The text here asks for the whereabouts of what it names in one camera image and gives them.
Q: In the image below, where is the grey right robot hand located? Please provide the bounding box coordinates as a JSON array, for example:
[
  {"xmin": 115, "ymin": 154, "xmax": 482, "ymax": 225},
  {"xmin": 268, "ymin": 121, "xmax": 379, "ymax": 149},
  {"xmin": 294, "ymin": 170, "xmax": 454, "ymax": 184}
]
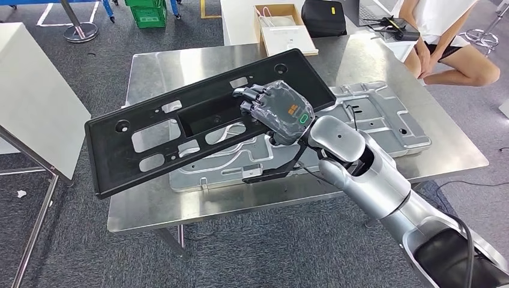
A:
[{"xmin": 232, "ymin": 80, "xmax": 316, "ymax": 146}]

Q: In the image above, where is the black plastic plate holder part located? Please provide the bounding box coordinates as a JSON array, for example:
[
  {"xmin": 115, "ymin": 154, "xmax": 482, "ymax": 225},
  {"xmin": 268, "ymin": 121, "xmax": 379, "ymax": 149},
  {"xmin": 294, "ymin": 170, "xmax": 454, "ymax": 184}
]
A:
[{"xmin": 84, "ymin": 48, "xmax": 337, "ymax": 200}]

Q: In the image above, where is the stainless steel workbench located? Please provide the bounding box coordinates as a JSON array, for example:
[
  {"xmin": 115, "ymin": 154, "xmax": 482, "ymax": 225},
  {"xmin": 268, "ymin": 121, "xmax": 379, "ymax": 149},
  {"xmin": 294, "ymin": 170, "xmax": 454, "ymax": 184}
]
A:
[{"xmin": 106, "ymin": 34, "xmax": 490, "ymax": 259}]

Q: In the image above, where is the open cardboard box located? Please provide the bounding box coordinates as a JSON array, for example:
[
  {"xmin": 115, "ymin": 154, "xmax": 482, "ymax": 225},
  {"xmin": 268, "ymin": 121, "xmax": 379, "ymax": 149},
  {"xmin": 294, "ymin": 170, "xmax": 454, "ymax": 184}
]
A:
[{"xmin": 253, "ymin": 3, "xmax": 319, "ymax": 57}]

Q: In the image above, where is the stamped silver metal panel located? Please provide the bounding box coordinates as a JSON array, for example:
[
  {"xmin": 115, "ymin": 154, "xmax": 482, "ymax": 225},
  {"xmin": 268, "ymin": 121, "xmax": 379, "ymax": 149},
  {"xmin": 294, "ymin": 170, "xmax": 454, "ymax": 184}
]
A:
[{"xmin": 169, "ymin": 81, "xmax": 433, "ymax": 194}]

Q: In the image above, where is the white table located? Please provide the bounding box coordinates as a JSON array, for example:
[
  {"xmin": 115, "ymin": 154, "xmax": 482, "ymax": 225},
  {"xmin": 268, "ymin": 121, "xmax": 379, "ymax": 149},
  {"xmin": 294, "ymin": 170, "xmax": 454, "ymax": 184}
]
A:
[{"xmin": 220, "ymin": 0, "xmax": 307, "ymax": 46}]

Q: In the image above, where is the black bag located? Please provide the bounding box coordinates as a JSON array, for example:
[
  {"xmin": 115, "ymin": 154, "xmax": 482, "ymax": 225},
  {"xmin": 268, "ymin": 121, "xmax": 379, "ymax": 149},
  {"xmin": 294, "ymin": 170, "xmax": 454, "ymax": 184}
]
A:
[{"xmin": 301, "ymin": 0, "xmax": 348, "ymax": 38}]

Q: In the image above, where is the grey laptop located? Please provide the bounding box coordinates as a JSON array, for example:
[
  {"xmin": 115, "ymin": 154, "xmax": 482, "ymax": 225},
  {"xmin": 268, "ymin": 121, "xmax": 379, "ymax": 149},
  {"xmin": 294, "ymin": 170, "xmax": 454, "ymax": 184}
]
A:
[{"xmin": 343, "ymin": 0, "xmax": 393, "ymax": 28}]

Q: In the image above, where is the black handheld device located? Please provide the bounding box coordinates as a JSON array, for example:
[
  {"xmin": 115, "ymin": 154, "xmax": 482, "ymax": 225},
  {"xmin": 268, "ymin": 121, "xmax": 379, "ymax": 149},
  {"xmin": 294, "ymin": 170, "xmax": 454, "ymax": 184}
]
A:
[{"xmin": 363, "ymin": 16, "xmax": 421, "ymax": 42}]

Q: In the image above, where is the green plastic crate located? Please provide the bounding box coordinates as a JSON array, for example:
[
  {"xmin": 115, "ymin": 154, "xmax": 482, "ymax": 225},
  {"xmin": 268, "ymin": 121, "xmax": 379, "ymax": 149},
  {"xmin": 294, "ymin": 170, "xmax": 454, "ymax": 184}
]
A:
[
  {"xmin": 124, "ymin": 0, "xmax": 166, "ymax": 8},
  {"xmin": 130, "ymin": 4, "xmax": 168, "ymax": 29}
]

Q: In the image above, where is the person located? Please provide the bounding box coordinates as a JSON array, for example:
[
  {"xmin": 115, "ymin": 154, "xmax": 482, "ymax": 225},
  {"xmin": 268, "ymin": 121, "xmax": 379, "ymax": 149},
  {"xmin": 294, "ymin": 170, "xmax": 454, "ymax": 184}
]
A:
[{"xmin": 391, "ymin": 0, "xmax": 501, "ymax": 88}]

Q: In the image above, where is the chrome stool base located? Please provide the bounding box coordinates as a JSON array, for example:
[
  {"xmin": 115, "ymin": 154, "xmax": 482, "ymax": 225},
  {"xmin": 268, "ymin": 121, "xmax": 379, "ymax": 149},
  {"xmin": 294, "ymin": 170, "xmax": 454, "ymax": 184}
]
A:
[{"xmin": 463, "ymin": 2, "xmax": 509, "ymax": 50}]

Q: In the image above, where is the chrome stanchion with round base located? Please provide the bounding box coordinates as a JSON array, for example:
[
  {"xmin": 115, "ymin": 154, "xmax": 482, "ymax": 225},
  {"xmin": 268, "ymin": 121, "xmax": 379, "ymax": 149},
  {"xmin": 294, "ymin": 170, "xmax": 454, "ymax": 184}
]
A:
[{"xmin": 59, "ymin": 0, "xmax": 99, "ymax": 43}]

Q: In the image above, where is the white board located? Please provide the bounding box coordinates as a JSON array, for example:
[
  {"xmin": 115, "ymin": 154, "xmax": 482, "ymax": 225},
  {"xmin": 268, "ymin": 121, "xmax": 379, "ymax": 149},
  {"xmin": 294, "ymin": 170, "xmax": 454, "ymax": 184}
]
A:
[{"xmin": 0, "ymin": 22, "xmax": 91, "ymax": 288}]

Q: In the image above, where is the pale wrist camera on bracket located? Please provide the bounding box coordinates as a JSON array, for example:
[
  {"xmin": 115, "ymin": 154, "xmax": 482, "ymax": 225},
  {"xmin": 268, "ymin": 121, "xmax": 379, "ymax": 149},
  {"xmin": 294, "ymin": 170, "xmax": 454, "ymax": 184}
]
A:
[{"xmin": 242, "ymin": 139, "xmax": 309, "ymax": 184}]

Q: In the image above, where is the black floor cable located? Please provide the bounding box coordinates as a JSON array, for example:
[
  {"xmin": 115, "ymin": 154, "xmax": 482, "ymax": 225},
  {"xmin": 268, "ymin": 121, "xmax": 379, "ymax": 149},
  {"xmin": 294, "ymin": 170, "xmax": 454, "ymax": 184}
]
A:
[{"xmin": 435, "ymin": 181, "xmax": 509, "ymax": 208}]

